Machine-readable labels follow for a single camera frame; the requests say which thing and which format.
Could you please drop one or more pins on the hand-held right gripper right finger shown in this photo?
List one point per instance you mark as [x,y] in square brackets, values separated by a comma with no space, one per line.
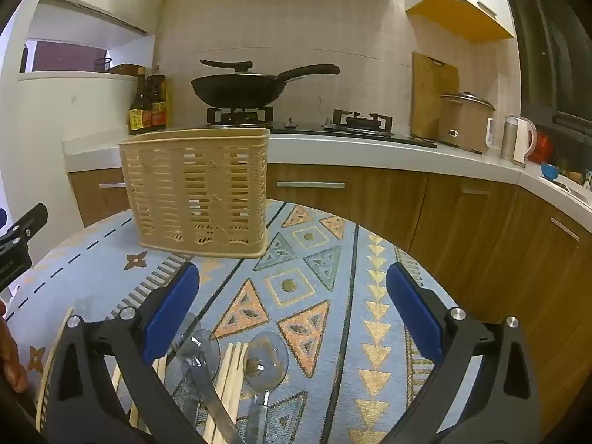
[416,314]

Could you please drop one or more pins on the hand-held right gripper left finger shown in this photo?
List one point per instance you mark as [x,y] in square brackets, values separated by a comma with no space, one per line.
[171,310]

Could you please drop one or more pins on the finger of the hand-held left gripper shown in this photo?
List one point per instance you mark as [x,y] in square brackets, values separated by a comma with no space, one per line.
[27,222]

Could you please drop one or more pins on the clear plastic spoon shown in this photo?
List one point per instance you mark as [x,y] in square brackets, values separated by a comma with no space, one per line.
[266,360]
[199,351]

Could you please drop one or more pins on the wooden chopstick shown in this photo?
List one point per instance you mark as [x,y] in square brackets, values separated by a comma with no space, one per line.
[227,370]
[235,370]
[242,356]

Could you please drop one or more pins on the beige plastic utensil basket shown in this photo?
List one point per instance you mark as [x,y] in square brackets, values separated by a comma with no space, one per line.
[194,185]

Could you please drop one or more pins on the person's left hand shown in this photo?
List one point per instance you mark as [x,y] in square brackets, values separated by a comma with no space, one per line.
[11,356]

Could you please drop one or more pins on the wooden kitchen base cabinets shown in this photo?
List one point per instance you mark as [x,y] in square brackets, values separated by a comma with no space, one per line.
[393,203]

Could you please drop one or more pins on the tall soy sauce bottle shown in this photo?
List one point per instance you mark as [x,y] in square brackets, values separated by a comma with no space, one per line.
[138,111]

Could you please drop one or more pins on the short dark sauce bottle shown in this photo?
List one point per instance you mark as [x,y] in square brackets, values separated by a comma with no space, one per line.
[157,106]

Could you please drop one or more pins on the black mesh basket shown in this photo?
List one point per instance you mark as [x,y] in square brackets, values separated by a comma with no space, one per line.
[102,64]

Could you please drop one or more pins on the brown wooden box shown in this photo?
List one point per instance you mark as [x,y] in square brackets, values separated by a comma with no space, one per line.
[125,68]

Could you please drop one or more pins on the blue bowl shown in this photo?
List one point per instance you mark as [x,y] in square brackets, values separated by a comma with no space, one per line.
[549,171]

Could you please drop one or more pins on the beige rice cooker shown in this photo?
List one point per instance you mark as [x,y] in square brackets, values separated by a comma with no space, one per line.
[462,122]

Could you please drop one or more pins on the steel sink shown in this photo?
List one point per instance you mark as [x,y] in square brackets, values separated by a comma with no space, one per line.
[571,188]

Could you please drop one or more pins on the white steel electric kettle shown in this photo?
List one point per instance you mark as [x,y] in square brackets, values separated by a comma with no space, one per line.
[525,141]

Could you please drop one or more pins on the red container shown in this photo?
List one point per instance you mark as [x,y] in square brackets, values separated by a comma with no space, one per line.
[545,148]

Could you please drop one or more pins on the black gas stove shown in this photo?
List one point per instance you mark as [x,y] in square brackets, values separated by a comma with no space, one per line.
[305,127]

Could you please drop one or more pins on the wooden cutting board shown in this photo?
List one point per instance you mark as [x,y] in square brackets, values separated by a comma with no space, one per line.
[432,92]

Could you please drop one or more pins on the black wok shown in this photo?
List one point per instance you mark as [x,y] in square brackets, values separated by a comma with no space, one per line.
[240,92]

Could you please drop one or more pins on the glass wok lid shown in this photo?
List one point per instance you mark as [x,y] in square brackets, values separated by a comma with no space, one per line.
[226,64]

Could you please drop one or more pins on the dark window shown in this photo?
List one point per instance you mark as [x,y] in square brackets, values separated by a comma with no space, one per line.
[555,55]

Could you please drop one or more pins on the white wall cabinet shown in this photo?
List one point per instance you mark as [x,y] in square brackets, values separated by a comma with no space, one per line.
[92,14]

